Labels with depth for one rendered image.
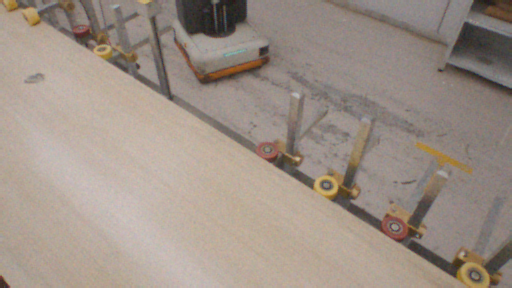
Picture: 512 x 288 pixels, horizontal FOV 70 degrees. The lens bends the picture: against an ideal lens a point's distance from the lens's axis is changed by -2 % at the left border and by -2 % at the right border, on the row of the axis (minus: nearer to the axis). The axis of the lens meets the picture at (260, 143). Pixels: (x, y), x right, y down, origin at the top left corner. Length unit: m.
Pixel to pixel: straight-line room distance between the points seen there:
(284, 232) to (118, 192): 0.56
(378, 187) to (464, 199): 0.53
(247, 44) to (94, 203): 2.03
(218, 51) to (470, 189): 2.00
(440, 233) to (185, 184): 1.62
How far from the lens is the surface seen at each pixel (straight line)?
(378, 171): 2.57
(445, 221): 2.50
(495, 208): 1.55
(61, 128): 1.61
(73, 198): 1.36
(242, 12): 3.25
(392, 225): 1.25
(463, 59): 3.59
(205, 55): 2.93
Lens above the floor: 1.92
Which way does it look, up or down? 48 degrees down
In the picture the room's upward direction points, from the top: 1 degrees clockwise
